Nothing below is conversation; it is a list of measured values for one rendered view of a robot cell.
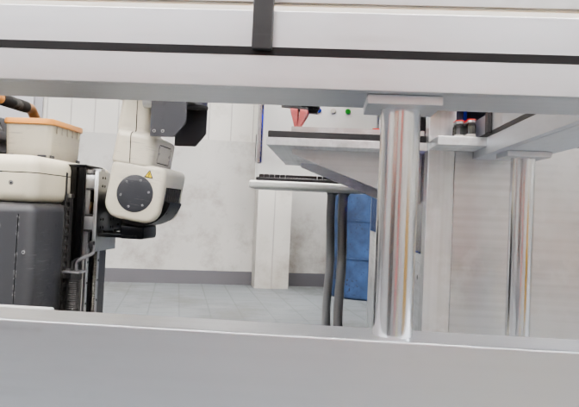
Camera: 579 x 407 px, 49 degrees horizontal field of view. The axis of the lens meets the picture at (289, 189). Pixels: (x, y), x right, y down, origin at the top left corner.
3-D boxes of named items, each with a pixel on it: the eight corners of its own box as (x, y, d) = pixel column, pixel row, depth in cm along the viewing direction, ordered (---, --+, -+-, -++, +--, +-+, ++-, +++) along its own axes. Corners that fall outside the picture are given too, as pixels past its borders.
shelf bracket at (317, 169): (398, 205, 217) (399, 167, 217) (399, 205, 214) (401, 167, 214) (299, 201, 219) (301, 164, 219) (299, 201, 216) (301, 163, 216)
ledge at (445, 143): (487, 152, 153) (487, 144, 153) (501, 147, 140) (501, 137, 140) (428, 149, 154) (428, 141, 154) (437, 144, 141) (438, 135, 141)
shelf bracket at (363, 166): (418, 203, 167) (420, 154, 167) (420, 203, 164) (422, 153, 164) (290, 198, 169) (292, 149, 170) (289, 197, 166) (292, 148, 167)
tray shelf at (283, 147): (420, 170, 225) (420, 165, 225) (460, 152, 155) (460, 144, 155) (285, 165, 228) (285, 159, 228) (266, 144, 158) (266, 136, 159)
